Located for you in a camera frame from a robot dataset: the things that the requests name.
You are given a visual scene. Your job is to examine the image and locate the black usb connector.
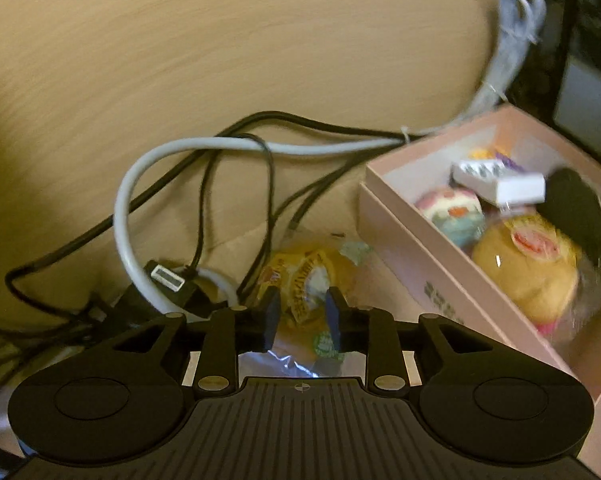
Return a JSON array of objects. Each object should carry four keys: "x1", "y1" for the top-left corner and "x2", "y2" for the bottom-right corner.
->
[{"x1": 115, "y1": 259, "x2": 216, "y2": 321}]

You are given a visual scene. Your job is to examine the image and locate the black pouch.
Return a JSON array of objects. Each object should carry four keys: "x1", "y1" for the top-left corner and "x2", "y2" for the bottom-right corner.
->
[{"x1": 543, "y1": 167, "x2": 601, "y2": 276}]

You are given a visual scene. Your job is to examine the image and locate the yellow toy block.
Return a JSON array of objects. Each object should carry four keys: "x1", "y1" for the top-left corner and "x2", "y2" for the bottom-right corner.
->
[{"x1": 467, "y1": 146, "x2": 506, "y2": 161}]

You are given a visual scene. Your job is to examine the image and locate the white power cable with plug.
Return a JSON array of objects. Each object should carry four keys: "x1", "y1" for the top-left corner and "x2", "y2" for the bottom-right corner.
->
[{"x1": 450, "y1": 0, "x2": 548, "y2": 126}]

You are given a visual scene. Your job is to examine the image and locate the pink cardboard box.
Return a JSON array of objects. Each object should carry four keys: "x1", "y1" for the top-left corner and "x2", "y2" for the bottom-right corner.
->
[{"x1": 357, "y1": 105, "x2": 601, "y2": 476}]

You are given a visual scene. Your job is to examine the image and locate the grey cable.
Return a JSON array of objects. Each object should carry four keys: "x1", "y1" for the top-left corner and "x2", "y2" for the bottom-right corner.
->
[{"x1": 113, "y1": 135, "x2": 431, "y2": 318}]

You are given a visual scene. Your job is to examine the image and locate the grey panel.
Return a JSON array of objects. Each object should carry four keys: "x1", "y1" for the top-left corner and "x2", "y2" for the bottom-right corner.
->
[{"x1": 553, "y1": 55, "x2": 601, "y2": 146}]

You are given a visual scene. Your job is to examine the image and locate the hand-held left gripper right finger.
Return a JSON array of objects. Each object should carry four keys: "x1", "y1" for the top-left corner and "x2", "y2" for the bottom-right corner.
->
[{"x1": 326, "y1": 287, "x2": 521, "y2": 391}]

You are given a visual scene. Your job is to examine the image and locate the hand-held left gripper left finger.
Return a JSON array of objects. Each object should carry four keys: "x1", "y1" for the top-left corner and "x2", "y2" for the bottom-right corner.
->
[{"x1": 80, "y1": 287, "x2": 281, "y2": 392}]

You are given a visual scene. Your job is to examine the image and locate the yellow bread packet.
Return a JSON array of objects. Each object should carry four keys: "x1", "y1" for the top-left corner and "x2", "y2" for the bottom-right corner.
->
[
  {"x1": 470, "y1": 212, "x2": 581, "y2": 326},
  {"x1": 238, "y1": 240, "x2": 376, "y2": 378}
]

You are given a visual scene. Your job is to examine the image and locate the black cables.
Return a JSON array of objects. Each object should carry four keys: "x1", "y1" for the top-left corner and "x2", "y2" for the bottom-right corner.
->
[{"x1": 0, "y1": 112, "x2": 421, "y2": 356}]

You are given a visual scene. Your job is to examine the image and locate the small white box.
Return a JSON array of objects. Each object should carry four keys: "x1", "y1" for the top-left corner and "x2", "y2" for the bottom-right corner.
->
[{"x1": 451, "y1": 160, "x2": 547, "y2": 206}]

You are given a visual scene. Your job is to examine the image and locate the round colourful snack pack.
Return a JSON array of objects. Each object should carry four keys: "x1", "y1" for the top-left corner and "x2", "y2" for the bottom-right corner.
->
[{"x1": 414, "y1": 186, "x2": 485, "y2": 248}]

